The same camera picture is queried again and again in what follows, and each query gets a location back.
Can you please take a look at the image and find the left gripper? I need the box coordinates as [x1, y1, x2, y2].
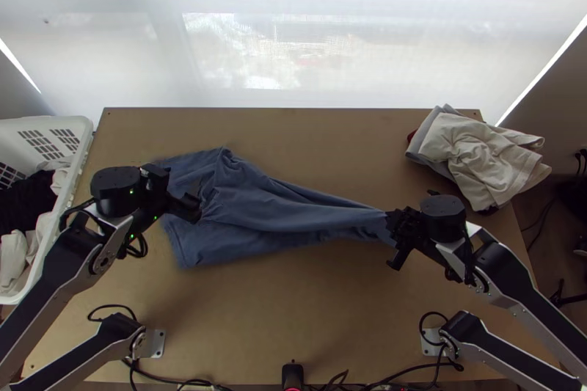
[141, 186, 204, 228]

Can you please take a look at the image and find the blue t-shirt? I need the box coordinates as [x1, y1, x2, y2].
[158, 145, 398, 271]

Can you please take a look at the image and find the pile of folded clothes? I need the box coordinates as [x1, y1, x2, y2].
[404, 105, 553, 214]

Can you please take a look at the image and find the heap of clothes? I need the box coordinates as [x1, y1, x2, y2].
[0, 166, 77, 296]

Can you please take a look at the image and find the white laundry basket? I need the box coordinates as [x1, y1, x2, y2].
[0, 115, 95, 306]

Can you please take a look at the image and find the white window blind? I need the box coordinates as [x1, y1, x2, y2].
[0, 0, 587, 126]

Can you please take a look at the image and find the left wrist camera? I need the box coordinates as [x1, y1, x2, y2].
[139, 164, 172, 193]

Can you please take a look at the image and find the black cable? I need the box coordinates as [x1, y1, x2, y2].
[457, 221, 481, 289]
[522, 196, 566, 252]
[418, 311, 465, 372]
[123, 357, 221, 391]
[87, 303, 141, 326]

